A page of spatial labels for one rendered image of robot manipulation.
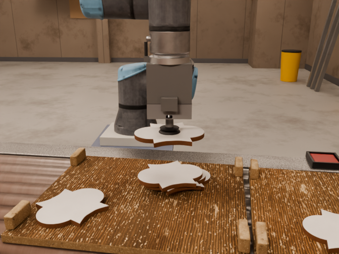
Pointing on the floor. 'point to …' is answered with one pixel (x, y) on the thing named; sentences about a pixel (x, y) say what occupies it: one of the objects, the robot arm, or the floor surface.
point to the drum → (290, 65)
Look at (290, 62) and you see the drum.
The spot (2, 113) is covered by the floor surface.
